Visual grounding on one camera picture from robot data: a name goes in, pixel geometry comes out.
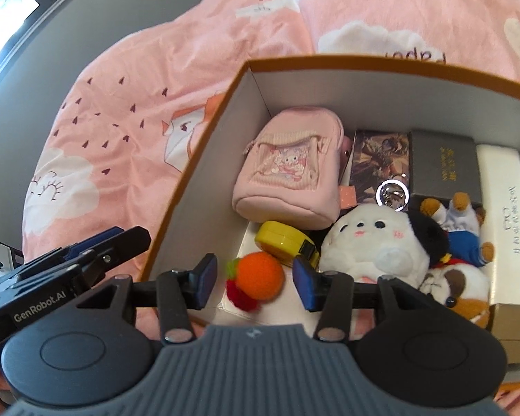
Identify pink patterned duvet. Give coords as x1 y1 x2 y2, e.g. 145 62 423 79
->
21 0 520 416

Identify maroon card box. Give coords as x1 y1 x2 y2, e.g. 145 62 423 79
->
349 130 409 208

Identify pink pouch bag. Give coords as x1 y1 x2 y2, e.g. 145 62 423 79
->
232 106 347 230

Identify orange felt fruit toy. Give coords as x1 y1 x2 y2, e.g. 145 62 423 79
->
225 252 285 313

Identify white dog plush black ears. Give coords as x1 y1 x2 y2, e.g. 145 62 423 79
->
318 203 449 288

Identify orange cardboard storage box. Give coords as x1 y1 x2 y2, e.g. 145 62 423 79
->
139 53 520 396

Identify yellow tape measure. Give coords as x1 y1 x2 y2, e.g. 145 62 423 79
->
254 221 320 269

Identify white glasses case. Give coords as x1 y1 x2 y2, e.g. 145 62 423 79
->
476 145 520 304

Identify dark grey small box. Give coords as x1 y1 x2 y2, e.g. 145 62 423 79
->
409 130 482 208

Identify gold brown small box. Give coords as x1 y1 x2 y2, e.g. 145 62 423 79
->
488 303 520 364

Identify bear plush blue outfit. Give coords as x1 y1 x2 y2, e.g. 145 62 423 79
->
419 192 495 329

